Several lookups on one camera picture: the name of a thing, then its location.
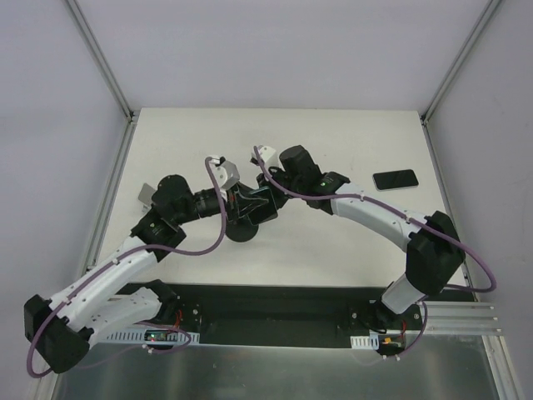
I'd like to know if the green phone black screen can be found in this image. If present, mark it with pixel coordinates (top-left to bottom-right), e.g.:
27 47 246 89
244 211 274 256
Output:
239 187 278 225

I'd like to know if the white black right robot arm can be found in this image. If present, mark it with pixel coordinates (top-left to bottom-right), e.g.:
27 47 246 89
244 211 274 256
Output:
252 146 466 329

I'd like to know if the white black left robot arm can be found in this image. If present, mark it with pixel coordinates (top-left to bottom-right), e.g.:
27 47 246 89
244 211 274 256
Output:
23 167 252 378

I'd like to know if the black phone stand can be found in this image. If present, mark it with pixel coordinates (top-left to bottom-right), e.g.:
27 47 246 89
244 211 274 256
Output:
225 218 259 243

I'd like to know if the white phone face down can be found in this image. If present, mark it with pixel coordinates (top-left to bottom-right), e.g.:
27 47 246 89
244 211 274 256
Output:
137 183 157 208

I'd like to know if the black phone on table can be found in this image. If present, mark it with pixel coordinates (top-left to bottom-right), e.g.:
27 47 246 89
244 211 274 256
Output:
372 169 419 191

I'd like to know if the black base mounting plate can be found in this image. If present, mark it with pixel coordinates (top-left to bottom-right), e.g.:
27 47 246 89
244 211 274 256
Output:
116 283 421 349

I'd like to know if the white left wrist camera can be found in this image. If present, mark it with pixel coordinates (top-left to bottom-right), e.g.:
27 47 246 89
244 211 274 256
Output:
208 156 240 200

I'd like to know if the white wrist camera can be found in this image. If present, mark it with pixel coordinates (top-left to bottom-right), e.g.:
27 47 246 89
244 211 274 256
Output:
208 156 240 200
250 145 280 169

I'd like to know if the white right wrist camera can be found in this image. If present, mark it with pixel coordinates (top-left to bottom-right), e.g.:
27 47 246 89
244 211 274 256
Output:
250 145 280 169

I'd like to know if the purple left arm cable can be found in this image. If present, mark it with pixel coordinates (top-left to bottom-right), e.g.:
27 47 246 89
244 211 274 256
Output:
25 157 234 378

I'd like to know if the white left cable duct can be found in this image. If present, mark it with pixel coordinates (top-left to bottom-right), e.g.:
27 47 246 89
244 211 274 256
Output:
101 327 200 346

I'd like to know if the white cable duct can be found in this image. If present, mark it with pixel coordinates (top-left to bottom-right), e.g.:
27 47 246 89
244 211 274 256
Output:
101 327 200 346
350 335 380 351

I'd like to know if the white right cable duct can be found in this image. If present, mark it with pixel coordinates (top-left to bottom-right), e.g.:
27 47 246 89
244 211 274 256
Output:
350 335 380 351

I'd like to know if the right aluminium frame post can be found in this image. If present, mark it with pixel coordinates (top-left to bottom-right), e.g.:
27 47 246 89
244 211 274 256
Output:
421 0 505 126

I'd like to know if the aluminium frame post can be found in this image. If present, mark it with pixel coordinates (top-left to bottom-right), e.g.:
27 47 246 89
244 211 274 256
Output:
421 0 505 126
63 0 136 122

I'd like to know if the left aluminium frame post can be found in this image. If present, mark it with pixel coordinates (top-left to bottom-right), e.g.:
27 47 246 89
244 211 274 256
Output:
63 0 136 122

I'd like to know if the aluminium rail right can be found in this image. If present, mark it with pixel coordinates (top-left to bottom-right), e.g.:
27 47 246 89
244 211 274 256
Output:
418 301 503 336

